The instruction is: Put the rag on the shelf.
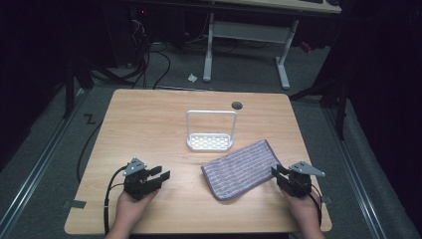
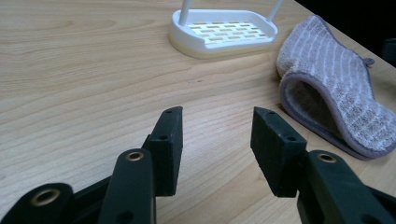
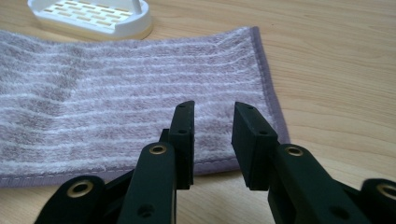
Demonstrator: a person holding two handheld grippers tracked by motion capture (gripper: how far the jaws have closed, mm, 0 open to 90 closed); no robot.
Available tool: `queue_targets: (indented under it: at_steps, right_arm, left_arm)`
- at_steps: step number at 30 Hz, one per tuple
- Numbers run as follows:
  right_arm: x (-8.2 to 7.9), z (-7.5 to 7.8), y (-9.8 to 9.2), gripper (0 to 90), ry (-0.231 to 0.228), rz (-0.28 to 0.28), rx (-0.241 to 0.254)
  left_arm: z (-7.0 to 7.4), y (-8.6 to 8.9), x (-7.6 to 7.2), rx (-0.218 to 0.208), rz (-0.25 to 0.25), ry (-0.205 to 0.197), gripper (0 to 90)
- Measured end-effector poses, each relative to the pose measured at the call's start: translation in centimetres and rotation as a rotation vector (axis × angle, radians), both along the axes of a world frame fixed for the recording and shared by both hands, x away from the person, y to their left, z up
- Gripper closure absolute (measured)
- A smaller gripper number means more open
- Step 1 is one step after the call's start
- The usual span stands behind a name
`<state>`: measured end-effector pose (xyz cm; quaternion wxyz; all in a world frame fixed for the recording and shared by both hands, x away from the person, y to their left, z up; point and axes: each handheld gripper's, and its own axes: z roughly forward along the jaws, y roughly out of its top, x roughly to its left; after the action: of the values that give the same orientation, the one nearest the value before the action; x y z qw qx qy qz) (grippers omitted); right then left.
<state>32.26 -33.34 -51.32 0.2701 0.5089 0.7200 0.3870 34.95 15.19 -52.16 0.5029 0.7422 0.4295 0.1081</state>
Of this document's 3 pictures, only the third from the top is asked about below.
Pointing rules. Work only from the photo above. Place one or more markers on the purple striped towel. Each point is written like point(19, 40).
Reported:
point(124, 102)

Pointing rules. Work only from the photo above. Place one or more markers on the white slotted soap dish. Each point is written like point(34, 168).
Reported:
point(93, 17)

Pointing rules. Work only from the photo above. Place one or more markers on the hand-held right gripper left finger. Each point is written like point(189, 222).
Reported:
point(183, 137)

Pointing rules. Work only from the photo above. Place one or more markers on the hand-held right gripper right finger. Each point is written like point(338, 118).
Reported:
point(252, 149)

